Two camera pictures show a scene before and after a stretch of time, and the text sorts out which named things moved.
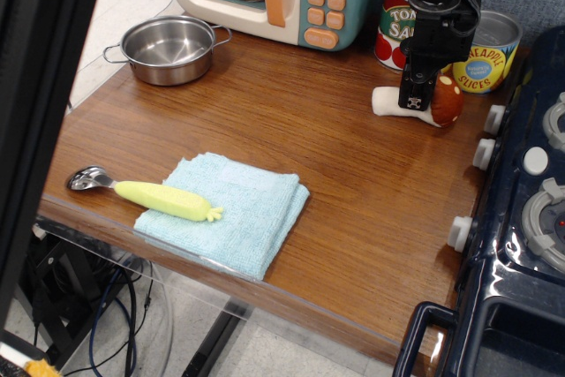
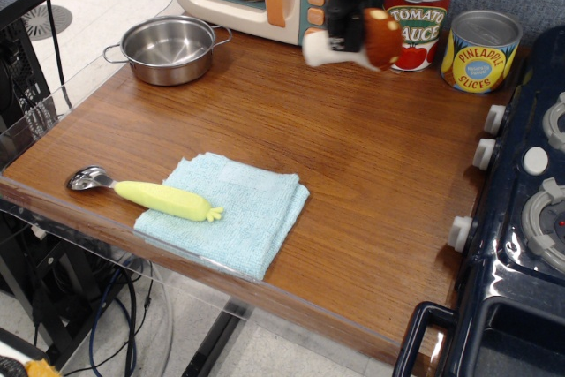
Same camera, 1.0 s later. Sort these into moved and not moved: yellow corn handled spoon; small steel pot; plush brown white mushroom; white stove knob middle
Moved: plush brown white mushroom
Not moved: small steel pot; white stove knob middle; yellow corn handled spoon
